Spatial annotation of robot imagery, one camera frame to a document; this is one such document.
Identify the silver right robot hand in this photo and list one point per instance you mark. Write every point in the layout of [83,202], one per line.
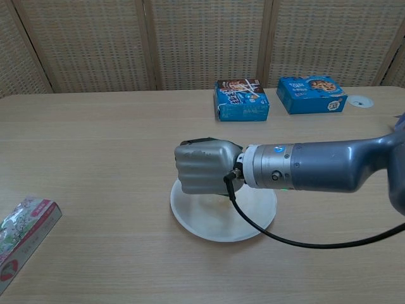
[202,168]

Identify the white round plate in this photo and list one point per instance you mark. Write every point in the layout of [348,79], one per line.
[205,221]

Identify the blue chocolate stick snack box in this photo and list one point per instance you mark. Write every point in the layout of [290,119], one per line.
[242,111]

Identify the blue chocolate chip cookie box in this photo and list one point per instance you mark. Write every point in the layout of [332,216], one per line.
[303,101]

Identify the woven wooden folding screen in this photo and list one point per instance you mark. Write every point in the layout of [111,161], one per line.
[202,41]

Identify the white round table grommet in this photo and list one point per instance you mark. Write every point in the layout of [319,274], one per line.
[360,102]

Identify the floral printed paper box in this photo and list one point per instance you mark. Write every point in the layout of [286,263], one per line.
[25,231]

